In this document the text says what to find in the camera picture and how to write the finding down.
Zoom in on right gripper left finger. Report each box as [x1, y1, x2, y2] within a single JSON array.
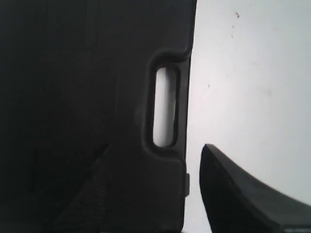
[[50, 144, 110, 233]]

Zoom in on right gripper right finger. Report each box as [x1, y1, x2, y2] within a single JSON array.
[[199, 144, 311, 233]]

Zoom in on black plastic tool case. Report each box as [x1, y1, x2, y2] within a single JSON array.
[[0, 0, 197, 233]]

